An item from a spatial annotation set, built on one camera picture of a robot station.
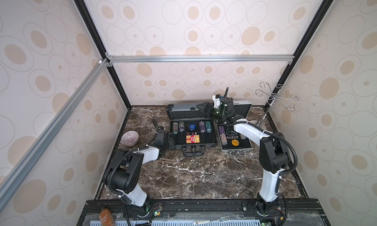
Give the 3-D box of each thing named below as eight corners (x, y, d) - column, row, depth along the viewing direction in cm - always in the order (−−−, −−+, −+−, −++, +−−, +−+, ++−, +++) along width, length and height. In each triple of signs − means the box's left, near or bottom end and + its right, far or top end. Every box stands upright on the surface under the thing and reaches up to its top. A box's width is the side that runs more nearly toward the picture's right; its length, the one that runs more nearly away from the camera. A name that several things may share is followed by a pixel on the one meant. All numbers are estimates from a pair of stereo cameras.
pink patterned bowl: (122, 147, 99) (119, 142, 94) (126, 134, 105) (123, 130, 101) (137, 147, 99) (135, 142, 94) (141, 134, 105) (139, 130, 101)
